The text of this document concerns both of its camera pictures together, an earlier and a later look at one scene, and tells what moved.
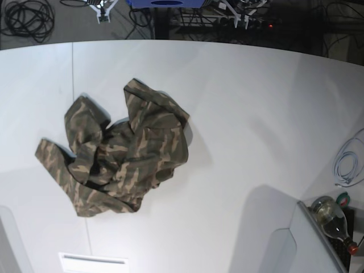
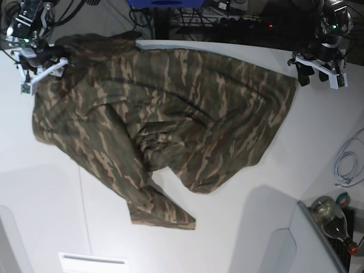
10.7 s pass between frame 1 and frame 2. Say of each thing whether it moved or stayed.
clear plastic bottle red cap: stayed
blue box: stayed
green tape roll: stayed
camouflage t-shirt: moved
